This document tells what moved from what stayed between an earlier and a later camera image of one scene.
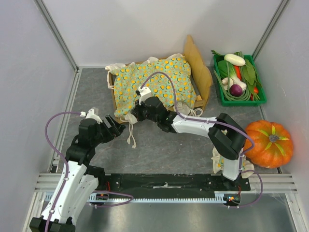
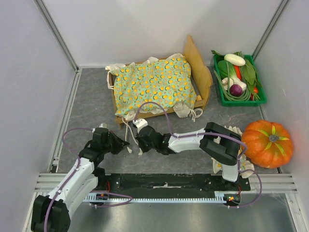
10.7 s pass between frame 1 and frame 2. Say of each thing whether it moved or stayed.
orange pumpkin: stayed
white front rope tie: moved
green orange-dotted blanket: stayed
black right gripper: moved
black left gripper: moved
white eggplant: stayed
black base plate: stayed
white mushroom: stayed
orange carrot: stayed
